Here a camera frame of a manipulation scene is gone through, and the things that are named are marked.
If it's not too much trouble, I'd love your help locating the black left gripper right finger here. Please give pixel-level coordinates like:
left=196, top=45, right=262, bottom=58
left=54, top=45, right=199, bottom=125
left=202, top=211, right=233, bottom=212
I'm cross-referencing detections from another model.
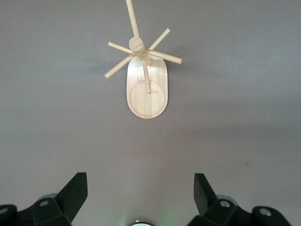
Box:
left=188, top=173, right=292, bottom=226

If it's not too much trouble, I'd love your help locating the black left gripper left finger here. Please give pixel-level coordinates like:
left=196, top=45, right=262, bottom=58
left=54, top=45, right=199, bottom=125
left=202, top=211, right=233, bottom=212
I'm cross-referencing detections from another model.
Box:
left=0, top=172, right=88, bottom=226

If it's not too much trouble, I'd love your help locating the wooden cup rack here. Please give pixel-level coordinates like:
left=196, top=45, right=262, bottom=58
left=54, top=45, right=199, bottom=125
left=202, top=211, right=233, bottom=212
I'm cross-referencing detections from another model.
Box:
left=103, top=0, right=183, bottom=119

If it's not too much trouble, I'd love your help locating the brown table cover sheet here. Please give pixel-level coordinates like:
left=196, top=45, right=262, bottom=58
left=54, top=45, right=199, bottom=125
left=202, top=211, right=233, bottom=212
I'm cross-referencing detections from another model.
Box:
left=0, top=0, right=301, bottom=226

